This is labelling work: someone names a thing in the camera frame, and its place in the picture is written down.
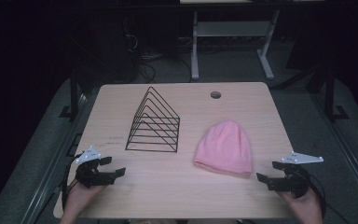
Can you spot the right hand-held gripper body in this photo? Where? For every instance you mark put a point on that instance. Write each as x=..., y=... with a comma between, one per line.
x=290, y=182

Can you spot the white metal desk frame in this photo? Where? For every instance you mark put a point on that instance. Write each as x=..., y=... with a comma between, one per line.
x=233, y=28

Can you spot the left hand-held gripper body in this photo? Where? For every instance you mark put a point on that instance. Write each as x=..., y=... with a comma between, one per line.
x=90, y=174

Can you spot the pink knitted beanie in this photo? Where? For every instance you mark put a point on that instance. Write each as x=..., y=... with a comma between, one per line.
x=225, y=147

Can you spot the person's right hand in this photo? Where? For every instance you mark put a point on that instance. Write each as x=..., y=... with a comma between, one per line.
x=306, y=208

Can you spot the dark metal stand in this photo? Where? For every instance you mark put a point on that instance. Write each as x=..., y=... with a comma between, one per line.
x=330, y=93
x=74, y=93

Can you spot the grey metal rail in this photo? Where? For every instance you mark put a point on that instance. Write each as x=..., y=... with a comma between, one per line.
x=56, y=161
x=348, y=152

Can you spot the person's left hand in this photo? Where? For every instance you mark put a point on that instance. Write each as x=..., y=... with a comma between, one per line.
x=80, y=197

